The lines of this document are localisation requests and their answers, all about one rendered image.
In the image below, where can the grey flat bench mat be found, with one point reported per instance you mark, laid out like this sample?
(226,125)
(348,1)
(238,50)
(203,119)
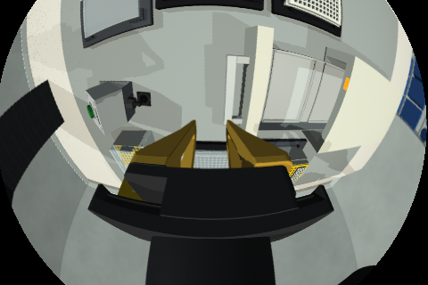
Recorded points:
(181,61)

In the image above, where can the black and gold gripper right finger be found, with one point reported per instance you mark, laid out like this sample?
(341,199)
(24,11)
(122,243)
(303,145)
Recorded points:
(253,151)

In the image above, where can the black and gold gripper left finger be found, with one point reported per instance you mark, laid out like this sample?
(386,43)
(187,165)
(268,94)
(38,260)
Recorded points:
(169,150)

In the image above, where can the large cream rectangular box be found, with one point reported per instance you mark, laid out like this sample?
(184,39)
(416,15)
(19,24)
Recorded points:
(302,94)

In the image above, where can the yellow bin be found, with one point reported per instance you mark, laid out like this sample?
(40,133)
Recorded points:
(126,190)

